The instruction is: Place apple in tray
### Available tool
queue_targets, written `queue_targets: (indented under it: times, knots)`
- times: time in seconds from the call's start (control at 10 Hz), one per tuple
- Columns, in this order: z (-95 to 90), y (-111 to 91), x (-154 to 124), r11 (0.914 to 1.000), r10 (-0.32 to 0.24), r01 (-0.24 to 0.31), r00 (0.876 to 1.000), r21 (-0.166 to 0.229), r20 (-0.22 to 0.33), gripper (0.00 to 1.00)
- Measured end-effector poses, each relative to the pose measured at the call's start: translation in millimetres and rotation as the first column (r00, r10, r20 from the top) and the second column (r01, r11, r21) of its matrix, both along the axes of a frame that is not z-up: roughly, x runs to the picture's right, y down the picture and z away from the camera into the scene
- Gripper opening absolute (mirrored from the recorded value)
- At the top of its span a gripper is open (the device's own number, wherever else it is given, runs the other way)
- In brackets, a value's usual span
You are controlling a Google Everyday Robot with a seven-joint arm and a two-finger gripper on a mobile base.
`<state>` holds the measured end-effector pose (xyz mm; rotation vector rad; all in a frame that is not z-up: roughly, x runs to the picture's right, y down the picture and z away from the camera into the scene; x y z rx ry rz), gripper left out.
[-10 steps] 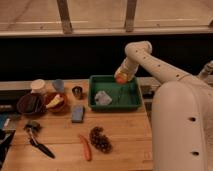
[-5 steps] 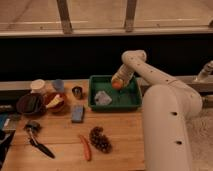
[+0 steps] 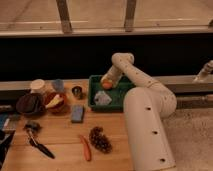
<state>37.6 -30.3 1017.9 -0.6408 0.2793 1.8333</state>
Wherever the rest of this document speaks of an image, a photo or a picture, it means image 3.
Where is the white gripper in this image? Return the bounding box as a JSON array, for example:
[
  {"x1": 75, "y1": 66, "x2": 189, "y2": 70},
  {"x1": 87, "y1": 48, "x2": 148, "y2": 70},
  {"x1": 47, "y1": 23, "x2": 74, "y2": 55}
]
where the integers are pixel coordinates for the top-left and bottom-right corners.
[{"x1": 100, "y1": 65, "x2": 123, "y2": 88}]

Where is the orange red apple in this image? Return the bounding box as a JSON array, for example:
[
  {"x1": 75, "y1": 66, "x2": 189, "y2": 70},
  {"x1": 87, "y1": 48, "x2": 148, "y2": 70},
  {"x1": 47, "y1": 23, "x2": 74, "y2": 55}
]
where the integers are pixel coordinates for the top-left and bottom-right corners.
[{"x1": 102, "y1": 82, "x2": 112, "y2": 90}]

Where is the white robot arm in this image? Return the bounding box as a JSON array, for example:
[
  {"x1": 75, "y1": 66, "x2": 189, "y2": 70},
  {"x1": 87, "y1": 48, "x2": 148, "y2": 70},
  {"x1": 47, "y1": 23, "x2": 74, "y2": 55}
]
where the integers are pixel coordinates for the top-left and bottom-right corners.
[{"x1": 101, "y1": 53, "x2": 177, "y2": 171}]

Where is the green plastic tray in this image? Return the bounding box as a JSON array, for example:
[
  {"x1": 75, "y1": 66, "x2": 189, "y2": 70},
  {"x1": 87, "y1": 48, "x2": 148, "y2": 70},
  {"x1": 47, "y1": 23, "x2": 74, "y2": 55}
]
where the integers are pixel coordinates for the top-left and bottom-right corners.
[{"x1": 88, "y1": 75, "x2": 135, "y2": 112}]

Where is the small metal can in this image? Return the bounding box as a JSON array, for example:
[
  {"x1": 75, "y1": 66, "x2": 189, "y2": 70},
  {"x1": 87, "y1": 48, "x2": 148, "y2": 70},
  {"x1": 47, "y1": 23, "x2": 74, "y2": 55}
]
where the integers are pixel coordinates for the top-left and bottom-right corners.
[{"x1": 72, "y1": 86, "x2": 83, "y2": 99}]

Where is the blue sponge on table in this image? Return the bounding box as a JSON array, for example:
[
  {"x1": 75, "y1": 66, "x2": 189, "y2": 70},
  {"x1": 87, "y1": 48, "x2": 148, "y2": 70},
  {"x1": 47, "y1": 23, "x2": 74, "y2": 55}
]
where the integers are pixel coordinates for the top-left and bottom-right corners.
[{"x1": 71, "y1": 105, "x2": 84, "y2": 123}]

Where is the blue cup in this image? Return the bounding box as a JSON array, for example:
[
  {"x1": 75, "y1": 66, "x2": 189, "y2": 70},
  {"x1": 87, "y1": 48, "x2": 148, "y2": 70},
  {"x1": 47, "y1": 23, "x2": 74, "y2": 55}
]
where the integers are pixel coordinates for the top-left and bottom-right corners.
[{"x1": 52, "y1": 79, "x2": 65, "y2": 92}]

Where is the red bowl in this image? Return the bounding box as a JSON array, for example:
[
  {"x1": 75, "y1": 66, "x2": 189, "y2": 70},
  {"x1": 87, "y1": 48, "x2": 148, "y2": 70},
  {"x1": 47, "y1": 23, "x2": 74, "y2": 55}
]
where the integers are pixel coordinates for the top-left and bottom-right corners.
[{"x1": 44, "y1": 92, "x2": 68, "y2": 113}]

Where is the yellow banana in bowl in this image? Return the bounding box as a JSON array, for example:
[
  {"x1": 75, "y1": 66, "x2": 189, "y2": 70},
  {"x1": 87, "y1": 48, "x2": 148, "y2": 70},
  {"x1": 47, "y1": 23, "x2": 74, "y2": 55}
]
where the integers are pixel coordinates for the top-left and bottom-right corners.
[{"x1": 46, "y1": 94, "x2": 63, "y2": 109}]

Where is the dark grape bunch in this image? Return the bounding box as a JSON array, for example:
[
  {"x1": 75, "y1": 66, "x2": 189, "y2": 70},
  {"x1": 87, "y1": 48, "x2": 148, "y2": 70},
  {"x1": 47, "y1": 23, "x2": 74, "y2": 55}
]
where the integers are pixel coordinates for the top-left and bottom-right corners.
[{"x1": 89, "y1": 127, "x2": 112, "y2": 154}]

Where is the orange carrot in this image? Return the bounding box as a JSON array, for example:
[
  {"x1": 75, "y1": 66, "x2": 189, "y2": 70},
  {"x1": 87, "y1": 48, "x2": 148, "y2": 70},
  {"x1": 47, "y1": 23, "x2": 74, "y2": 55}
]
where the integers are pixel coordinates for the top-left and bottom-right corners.
[{"x1": 79, "y1": 135, "x2": 92, "y2": 161}]

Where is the white cup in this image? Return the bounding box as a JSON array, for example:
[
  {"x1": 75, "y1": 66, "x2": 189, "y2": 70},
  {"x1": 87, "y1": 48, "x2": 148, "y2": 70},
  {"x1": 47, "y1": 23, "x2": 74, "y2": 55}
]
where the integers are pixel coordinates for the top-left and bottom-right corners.
[{"x1": 30, "y1": 79, "x2": 46, "y2": 95}]

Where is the dark brown bowl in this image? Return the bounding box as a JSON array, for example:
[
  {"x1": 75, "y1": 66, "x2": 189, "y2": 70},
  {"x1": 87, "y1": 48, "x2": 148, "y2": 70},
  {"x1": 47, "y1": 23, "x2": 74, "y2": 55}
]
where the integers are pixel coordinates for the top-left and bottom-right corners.
[{"x1": 16, "y1": 93, "x2": 45, "y2": 116}]

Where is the white faucet fixture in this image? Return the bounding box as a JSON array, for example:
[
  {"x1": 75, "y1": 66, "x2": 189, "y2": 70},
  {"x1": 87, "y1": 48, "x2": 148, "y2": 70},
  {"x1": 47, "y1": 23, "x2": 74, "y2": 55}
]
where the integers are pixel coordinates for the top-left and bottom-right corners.
[{"x1": 194, "y1": 60, "x2": 213, "y2": 82}]

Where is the black handled can opener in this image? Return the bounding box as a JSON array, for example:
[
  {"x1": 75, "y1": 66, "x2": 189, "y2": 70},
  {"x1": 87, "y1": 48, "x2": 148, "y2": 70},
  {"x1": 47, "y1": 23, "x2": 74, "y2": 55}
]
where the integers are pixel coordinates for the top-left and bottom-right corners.
[{"x1": 24, "y1": 120, "x2": 55, "y2": 159}]

